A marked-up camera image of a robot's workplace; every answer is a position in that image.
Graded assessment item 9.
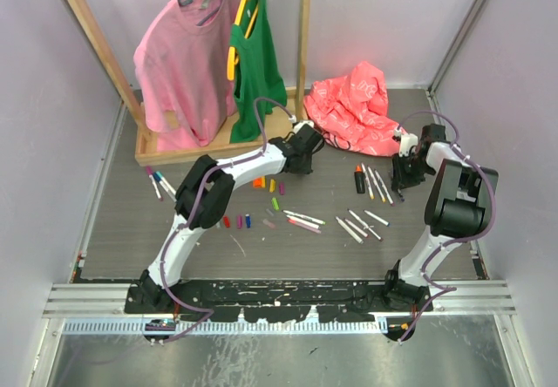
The pink pen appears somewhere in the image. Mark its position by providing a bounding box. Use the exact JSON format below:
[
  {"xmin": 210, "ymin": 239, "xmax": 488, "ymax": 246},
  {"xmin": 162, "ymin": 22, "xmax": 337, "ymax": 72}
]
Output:
[{"xmin": 288, "ymin": 219, "xmax": 322, "ymax": 234}]

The wooden clothes rack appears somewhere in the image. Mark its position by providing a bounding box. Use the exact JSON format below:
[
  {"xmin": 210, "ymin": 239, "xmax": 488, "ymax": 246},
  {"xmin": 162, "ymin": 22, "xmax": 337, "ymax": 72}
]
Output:
[{"xmin": 66, "ymin": 0, "xmax": 310, "ymax": 166}]

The green marker cap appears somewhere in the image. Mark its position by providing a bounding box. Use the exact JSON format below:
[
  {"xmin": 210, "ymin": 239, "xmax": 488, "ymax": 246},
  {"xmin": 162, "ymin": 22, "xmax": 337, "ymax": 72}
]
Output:
[{"xmin": 271, "ymin": 197, "xmax": 280, "ymax": 211}]

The grey capped white marker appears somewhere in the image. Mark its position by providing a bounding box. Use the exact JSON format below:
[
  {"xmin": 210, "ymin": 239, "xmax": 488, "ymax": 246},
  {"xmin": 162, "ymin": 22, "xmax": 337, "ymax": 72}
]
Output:
[{"xmin": 287, "ymin": 215, "xmax": 319, "ymax": 231}]

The yellow capped white pen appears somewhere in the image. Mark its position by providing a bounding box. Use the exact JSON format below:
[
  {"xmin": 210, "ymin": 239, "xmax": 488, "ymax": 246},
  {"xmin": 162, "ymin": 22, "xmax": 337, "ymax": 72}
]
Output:
[{"xmin": 361, "ymin": 163, "xmax": 375, "ymax": 200}]

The yellow capped marker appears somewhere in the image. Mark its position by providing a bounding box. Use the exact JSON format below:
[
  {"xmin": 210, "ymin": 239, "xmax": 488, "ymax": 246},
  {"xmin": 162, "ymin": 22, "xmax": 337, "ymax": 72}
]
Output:
[{"xmin": 368, "ymin": 166, "xmax": 386, "ymax": 203}]

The black highlighter body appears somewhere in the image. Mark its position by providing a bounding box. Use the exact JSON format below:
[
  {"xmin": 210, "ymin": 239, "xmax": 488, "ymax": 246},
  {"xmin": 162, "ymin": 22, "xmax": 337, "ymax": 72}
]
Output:
[{"xmin": 354, "ymin": 165, "xmax": 366, "ymax": 194}]

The coral printed cloth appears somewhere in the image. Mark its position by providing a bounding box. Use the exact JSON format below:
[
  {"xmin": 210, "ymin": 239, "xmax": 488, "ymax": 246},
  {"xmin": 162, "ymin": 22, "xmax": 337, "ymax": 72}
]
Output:
[{"xmin": 303, "ymin": 61, "xmax": 399, "ymax": 157}]

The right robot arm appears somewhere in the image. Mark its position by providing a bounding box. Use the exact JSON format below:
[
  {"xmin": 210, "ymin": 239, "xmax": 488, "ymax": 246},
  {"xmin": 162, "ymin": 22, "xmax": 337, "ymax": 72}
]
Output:
[{"xmin": 382, "ymin": 124, "xmax": 499, "ymax": 312}]

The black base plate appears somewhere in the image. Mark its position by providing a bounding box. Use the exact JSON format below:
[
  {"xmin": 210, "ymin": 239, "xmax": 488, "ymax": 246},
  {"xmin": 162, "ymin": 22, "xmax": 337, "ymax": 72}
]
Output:
[{"xmin": 124, "ymin": 278, "xmax": 430, "ymax": 323}]

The green tank top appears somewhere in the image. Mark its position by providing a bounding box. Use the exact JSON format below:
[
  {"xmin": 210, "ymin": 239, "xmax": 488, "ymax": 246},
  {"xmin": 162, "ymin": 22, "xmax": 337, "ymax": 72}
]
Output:
[{"xmin": 230, "ymin": 0, "xmax": 287, "ymax": 144}]

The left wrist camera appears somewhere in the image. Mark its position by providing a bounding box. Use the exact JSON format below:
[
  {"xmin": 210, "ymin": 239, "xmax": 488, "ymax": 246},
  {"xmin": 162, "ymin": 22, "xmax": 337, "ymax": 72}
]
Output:
[{"xmin": 292, "ymin": 120, "xmax": 314, "ymax": 133}]

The pink t-shirt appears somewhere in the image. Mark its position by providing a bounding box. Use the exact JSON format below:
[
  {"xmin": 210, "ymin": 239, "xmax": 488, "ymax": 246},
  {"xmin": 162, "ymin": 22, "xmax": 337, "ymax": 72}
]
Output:
[{"xmin": 133, "ymin": 0, "xmax": 239, "ymax": 152}]

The red capped marker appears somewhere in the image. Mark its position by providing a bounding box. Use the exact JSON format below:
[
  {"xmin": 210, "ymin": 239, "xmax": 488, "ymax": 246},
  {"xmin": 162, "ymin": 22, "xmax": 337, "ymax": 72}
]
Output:
[{"xmin": 345, "ymin": 218, "xmax": 368, "ymax": 238}]

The clear pink pen cap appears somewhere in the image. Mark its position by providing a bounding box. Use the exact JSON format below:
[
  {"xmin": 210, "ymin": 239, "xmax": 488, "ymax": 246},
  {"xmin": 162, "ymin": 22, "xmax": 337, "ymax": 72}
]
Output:
[{"xmin": 262, "ymin": 219, "xmax": 276, "ymax": 229}]

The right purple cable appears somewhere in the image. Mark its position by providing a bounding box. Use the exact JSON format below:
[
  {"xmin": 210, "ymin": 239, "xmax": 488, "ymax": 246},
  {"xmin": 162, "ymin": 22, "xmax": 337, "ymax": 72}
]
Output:
[{"xmin": 398, "ymin": 110, "xmax": 498, "ymax": 343}]

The green capped marker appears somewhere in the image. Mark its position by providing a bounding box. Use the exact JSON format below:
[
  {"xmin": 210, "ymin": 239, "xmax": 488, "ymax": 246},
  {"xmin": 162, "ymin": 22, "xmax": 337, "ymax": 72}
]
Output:
[{"xmin": 282, "ymin": 209, "xmax": 326, "ymax": 225}]

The brown marker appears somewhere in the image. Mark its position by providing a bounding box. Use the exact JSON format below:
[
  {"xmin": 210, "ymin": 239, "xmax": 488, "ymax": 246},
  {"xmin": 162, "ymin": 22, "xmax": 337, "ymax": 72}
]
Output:
[{"xmin": 348, "ymin": 209, "xmax": 384, "ymax": 241}]

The slotted cable duct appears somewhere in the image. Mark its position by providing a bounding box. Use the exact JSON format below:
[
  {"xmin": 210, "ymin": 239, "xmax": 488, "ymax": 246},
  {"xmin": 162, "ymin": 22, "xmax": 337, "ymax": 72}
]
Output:
[{"xmin": 62, "ymin": 316, "xmax": 388, "ymax": 336}]

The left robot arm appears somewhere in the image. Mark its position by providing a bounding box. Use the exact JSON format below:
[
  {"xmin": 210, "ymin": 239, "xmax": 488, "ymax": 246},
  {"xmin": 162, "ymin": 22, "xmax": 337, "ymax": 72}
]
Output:
[{"xmin": 131, "ymin": 120, "xmax": 324, "ymax": 314}]

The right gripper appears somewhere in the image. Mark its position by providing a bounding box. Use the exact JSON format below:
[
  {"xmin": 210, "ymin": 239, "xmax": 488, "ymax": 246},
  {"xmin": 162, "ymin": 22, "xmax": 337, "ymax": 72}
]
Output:
[{"xmin": 393, "ymin": 152, "xmax": 434, "ymax": 192}]

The yellow hanger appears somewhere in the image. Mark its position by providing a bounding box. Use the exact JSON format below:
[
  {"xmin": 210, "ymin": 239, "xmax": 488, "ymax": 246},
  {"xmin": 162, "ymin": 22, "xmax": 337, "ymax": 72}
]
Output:
[{"xmin": 227, "ymin": 0, "xmax": 259, "ymax": 81}]

